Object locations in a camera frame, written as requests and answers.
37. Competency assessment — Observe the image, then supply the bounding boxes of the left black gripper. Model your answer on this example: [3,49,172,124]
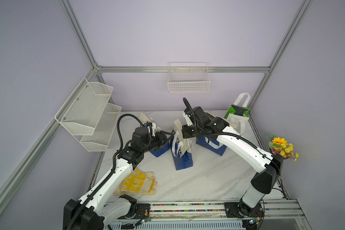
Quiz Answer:
[141,130,173,154]

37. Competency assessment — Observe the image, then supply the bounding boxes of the blue beige tote bag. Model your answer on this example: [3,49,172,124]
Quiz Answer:
[170,119,193,171]
[196,112,238,157]
[139,112,170,157]

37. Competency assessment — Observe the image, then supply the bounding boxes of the green white takeout bag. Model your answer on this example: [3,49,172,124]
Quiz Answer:
[224,93,251,134]

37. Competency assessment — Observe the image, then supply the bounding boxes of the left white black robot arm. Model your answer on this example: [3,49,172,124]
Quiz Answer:
[63,114,173,230]

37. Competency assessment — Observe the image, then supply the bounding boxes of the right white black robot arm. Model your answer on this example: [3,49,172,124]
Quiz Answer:
[182,97,284,218]

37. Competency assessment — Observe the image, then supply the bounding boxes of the white two-tier mesh shelf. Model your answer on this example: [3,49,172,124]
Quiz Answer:
[55,78,121,152]

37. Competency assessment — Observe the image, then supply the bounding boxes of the sunflower bouquet in vase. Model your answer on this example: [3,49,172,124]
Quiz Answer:
[264,133,300,162]

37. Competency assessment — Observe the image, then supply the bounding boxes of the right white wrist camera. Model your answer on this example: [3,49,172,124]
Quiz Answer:
[183,112,193,126]

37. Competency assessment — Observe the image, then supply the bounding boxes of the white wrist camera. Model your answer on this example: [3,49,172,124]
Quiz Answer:
[144,122,156,137]
[183,112,193,126]

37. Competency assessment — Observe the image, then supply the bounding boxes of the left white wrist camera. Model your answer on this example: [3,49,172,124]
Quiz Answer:
[144,122,156,137]

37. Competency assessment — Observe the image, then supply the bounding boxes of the white wire wall basket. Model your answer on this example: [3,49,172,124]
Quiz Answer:
[167,62,210,93]

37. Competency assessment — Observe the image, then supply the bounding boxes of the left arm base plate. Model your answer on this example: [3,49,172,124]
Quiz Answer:
[119,204,150,219]

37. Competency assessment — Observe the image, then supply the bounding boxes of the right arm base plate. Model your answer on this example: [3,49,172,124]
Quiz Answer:
[224,201,264,219]

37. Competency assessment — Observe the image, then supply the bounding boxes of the front aluminium rail beam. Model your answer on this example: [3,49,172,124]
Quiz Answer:
[64,199,312,230]

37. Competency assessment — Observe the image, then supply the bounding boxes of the aluminium frame rails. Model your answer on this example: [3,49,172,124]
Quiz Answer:
[0,0,314,225]

